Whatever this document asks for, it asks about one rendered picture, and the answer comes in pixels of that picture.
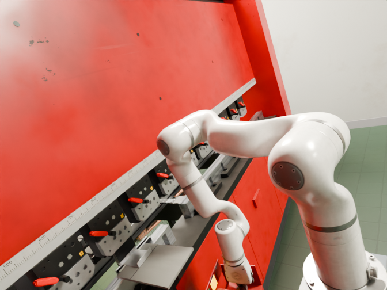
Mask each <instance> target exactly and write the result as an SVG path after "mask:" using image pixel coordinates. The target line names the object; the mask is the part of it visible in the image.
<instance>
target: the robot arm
mask: <svg viewBox="0 0 387 290"><path fill-rule="evenodd" d="M205 141H208V143H209V145H210V147H211V148H212V149H213V150H214V151H215V152H217V153H219V154H223V155H228V156H231V157H239V158H260V157H267V156H269V157H268V173H269V176H270V179H271V181H272V183H273V185H274V186H275V187H276V188H277V189H278V190H280V191H281V192H283V193H284V194H286V195H288V196H289V197H291V198H292V199H293V200H294V201H295V202H296V203H297V206H298V209H299V212H300V215H301V219H302V223H303V226H304V229H305V232H306V236H307V239H308V243H309V246H310V250H311V253H310V254H309V255H308V257H307V258H306V260H305V262H304V264H303V275H304V278H305V281H306V283H307V285H308V287H309V288H310V289H311V290H387V272H386V269H385V268H384V266H383V264H382V263H381V262H380V261H379V260H378V259H377V258H376V257H375V256H373V255H372V254H370V253H369V252H367V251H365V248H364V244H363V239H362V234H361V229H360V226H359V221H358V215H357V212H356V208H355V203H354V199H353V197H352V195H351V193H350V192H349V191H348V190H347V189H346V188H345V187H343V186H342V185H340V184H337V183H335V182H334V180H333V173H334V169H335V167H336V165H337V164H338V163H339V161H340V160H341V158H342V156H343V155H344V153H345V152H346V151H347V149H348V146H349V144H350V131H349V129H348V126H347V125H346V123H345V122H344V121H343V120H342V119H340V118H339V117H337V116H335V115H332V114H330V113H324V112H310V113H301V114H296V115H289V116H282V117H277V118H273V119H266V120H259V121H235V120H224V119H221V118H219V117H218V116H217V114H216V113H215V112H213V111H211V110H199V111H197V112H193V113H191V114H190V115H188V116H186V117H184V118H182V119H181V120H179V121H177V122H175V123H173V124H171V125H169V126H168V127H166V128H164V129H163V130H162V131H161V132H160V134H159V135H158V137H157V140H156V144H157V148H158V149H159V151H160V153H161V154H162V155H163V156H164V157H166V162H167V165H168V168H169V170H170V171H171V172H172V174H173V176H174V177H175V179H176V181H177V182H178V183H179V185H180V186H181V188H182V190H183V191H184V193H185V194H186V196H187V197H188V199H189V200H190V202H191V203H192V205H193V206H194V208H195V209H196V211H197V212H198V214H199V215H200V216H201V217H203V218H207V217H210V216H212V215H214V214H216V213H218V212H221V213H223V214H224V215H225V216H226V217H227V218H228V219H224V220H221V221H219V222H218V223H217V224H216V225H215V227H214V230H215V234H216V236H217V240H218V243H219V246H220V249H221V252H222V258H223V259H224V260H223V264H224V270H225V275H226V279H227V281H228V282H231V283H236V284H237V286H238V287H239V289H240V290H248V287H247V284H251V283H254V278H253V277H252V276H253V273H252V269H251V267H250V264H249V262H248V260H247V258H246V257H245V254H244V250H243V247H242V242H243V239H244V238H245V236H246V235H247V233H248V232H249V229H250V226H249V223H248V221H247V219H246V217H245V216H244V215H243V213H242V212H241V211H240V209H239V208H238V207H237V206H236V205H234V204H233V203H231V202H228V201H223V200H218V199H217V198H216V197H215V196H214V195H213V193H212V191H211V190H210V188H209V187H208V185H207V183H206V182H205V180H204V178H203V177H202V175H201V174H200V172H199V170H198V169H197V168H196V166H195V164H194V163H193V161H192V159H191V154H190V152H189V150H190V149H192V148H193V147H195V146H196V145H198V144H199V143H201V142H205Z"/></svg>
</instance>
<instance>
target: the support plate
mask: <svg viewBox="0 0 387 290"><path fill-rule="evenodd" d="M156 246H157V247H156ZM149 247H150V248H151V249H152V250H153V249H154V250H153V252H152V253H151V254H150V255H149V256H148V258H147V259H146V261H145V262H144V263H143V264H142V266H141V267H140V268H139V269H138V267H134V266H125V267H124V268H123V270H122V271H121V272H120V273H119V274H118V275H117V278H120V279H123V280H128V281H133V282H136V283H141V284H146V285H150V286H154V287H158V288H163V289H168V290H169V289H170V287H171V286H172V284H173V282H174V281H175V279H176V277H177V276H178V275H179V273H180V271H181V270H182V268H183V266H184V265H185V263H186V261H187V260H188V258H189V256H190V255H191V253H192V252H193V250H194V248H193V247H182V246H170V245H157V244H152V243H145V244H144V245H143V246H142V247H141V248H140V250H148V249H149ZM136 271H137V272H136ZM135 272H136V273H135ZM134 273H135V274H134ZM133 274H134V275H133ZM132 276H133V277H132ZM131 277H132V278H131Z"/></svg>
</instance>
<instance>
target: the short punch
mask: <svg viewBox="0 0 387 290"><path fill-rule="evenodd" d="M135 246H136V244H135V242H134V240H133V238H132V236H130V237H129V238H128V239H127V240H126V241H125V242H124V243H123V244H122V245H121V246H120V247H119V248H118V249H117V250H116V251H115V253H114V254H113V257H114V259H115V261H116V262H117V263H118V264H119V265H120V267H121V266H122V265H123V264H124V263H125V262H126V261H127V260H128V258H129V257H130V256H131V255H132V253H133V252H134V251H135V250H136V247H135Z"/></svg>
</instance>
